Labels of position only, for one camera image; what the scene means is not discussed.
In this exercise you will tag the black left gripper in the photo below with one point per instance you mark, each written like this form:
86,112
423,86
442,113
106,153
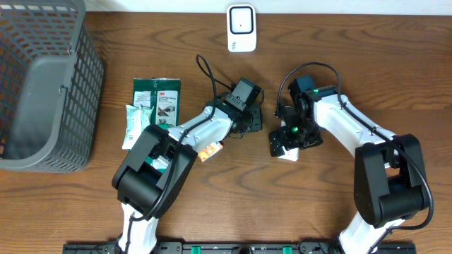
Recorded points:
260,128

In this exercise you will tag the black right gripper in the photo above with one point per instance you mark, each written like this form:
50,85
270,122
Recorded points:
289,142

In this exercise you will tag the white slim box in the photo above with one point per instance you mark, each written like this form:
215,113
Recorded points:
287,149

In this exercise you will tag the orange tissue pack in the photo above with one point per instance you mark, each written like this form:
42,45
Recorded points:
210,150

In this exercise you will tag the green white gloves package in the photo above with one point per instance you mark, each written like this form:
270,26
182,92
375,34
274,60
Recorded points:
163,95

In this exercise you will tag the mint wet wipes pack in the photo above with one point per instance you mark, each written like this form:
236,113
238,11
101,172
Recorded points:
137,118

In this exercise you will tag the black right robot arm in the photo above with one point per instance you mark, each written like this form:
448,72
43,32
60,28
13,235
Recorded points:
390,185

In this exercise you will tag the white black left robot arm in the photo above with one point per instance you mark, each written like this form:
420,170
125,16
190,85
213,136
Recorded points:
152,175

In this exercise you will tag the grey plastic mesh basket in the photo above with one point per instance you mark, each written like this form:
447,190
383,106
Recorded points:
51,85

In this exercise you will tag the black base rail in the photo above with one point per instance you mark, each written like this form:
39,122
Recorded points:
265,248

